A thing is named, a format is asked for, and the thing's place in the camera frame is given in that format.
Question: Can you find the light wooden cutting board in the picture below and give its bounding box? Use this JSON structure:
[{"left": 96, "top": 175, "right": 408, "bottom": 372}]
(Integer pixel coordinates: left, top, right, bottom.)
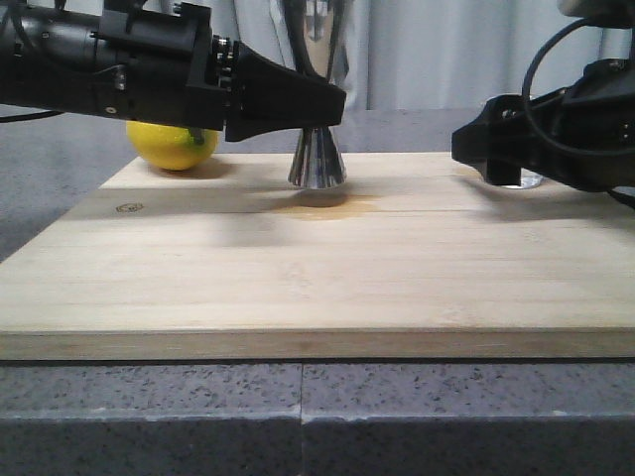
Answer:
[{"left": 1, "top": 153, "right": 634, "bottom": 360}]

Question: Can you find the grey curtain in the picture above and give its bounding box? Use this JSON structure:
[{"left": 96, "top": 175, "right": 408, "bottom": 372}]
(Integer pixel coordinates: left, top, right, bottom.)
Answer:
[{"left": 146, "top": 0, "right": 635, "bottom": 112}]

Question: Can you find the clear glass beaker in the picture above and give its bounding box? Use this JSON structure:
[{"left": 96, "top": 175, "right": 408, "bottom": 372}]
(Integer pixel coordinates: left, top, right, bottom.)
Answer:
[{"left": 504, "top": 174, "right": 544, "bottom": 189}]

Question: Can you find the black cable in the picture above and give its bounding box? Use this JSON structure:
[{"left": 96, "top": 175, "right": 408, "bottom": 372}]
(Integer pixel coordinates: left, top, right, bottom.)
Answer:
[{"left": 521, "top": 17, "right": 603, "bottom": 100}]

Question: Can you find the yellow lemon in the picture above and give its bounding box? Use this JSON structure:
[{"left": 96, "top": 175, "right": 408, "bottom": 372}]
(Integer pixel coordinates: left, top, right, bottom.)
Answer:
[{"left": 126, "top": 121, "right": 219, "bottom": 171}]

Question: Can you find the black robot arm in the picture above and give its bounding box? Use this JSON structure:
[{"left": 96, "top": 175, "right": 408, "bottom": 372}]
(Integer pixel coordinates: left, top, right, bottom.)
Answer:
[{"left": 1, "top": 1, "right": 345, "bottom": 142}]

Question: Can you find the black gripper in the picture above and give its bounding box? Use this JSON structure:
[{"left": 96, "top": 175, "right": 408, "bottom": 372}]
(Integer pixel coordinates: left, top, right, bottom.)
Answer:
[
  {"left": 450, "top": 59, "right": 634, "bottom": 191},
  {"left": 96, "top": 1, "right": 346, "bottom": 142}
]

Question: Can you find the steel double jigger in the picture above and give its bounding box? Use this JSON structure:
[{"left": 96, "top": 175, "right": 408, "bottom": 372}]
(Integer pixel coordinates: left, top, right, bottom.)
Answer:
[{"left": 278, "top": 1, "right": 350, "bottom": 189}]

